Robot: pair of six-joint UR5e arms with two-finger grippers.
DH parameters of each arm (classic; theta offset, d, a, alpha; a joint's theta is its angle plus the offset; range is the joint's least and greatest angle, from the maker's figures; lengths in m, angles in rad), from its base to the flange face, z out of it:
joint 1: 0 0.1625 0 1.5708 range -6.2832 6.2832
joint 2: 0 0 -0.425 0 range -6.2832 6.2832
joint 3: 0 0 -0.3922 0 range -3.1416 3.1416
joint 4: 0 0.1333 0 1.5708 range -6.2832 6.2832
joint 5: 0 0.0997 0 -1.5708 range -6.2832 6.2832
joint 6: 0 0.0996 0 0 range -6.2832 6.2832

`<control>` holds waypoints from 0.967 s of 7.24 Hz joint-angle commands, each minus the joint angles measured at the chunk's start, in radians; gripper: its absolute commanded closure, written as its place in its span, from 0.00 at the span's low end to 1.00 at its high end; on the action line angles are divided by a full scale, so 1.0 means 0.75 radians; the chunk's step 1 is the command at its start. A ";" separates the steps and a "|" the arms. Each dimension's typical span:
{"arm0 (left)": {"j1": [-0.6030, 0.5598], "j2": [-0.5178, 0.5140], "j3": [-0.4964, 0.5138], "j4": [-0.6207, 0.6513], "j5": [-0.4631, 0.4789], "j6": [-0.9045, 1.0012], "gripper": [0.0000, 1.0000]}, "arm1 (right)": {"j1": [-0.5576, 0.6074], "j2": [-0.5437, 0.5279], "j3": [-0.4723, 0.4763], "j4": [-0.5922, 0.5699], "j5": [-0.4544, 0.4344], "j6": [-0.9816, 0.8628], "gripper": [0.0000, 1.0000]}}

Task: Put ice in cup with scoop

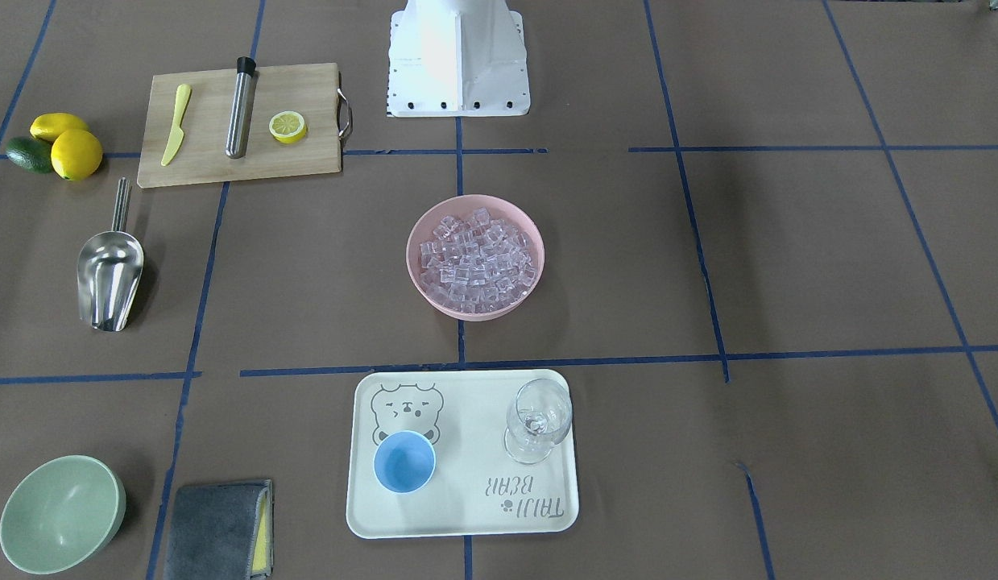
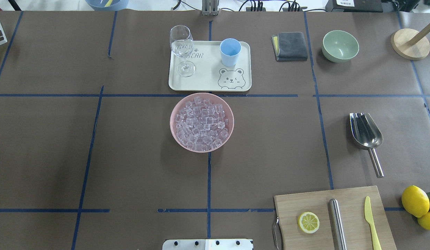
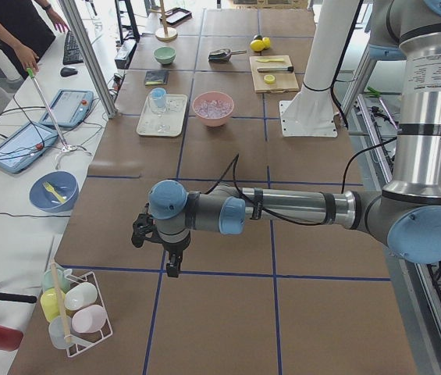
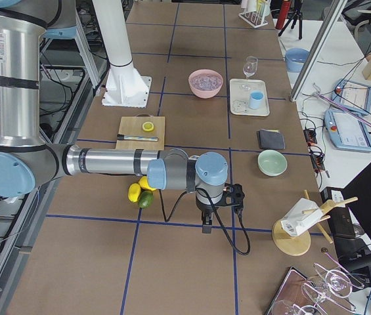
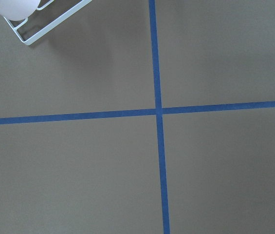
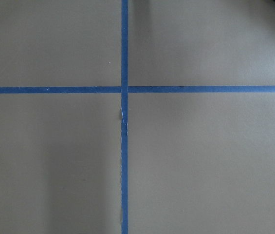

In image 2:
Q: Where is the wooden mug tree stand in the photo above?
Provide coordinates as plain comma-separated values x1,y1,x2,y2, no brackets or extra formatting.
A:
391,0,430,61

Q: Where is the wooden cutting board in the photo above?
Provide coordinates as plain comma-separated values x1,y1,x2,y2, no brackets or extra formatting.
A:
274,186,397,250

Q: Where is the yellow plastic knife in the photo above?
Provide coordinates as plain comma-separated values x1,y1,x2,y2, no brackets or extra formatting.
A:
364,196,382,250

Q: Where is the light blue plastic cup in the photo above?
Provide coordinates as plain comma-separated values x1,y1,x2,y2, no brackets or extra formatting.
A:
220,38,242,67

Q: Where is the cream bear serving tray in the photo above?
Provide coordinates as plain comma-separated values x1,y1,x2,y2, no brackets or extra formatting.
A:
168,41,252,92

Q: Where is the pile of clear ice cubes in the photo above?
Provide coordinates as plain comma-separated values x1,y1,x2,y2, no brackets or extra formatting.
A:
175,97,229,152

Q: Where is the lemon half slice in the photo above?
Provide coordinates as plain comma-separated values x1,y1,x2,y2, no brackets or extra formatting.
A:
297,211,320,234

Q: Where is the grey folded cloth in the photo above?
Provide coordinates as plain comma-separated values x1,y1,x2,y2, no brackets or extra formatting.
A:
271,32,308,61

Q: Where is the blue bowl with fork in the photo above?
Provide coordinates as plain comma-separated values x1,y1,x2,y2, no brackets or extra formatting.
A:
86,0,129,11

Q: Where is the whole yellow lemon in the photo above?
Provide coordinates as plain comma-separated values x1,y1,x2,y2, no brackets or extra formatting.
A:
402,185,430,218

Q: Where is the pink bowl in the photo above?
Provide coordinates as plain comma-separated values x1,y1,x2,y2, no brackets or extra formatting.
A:
170,92,235,153

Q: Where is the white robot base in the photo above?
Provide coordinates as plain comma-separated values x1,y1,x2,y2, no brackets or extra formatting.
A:
162,239,254,250

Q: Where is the aluminium frame post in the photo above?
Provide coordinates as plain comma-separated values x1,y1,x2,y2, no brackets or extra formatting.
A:
202,0,219,16

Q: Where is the steel cylinder rod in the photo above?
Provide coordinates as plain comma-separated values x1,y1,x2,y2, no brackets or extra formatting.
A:
329,198,347,250

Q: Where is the steel ice scoop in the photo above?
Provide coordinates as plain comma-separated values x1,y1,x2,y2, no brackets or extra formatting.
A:
349,112,384,178

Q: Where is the green ceramic bowl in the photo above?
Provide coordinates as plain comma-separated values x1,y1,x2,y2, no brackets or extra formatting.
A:
322,30,360,63

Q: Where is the clear wine glass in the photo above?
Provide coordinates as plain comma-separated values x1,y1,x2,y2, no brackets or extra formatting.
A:
169,25,196,77

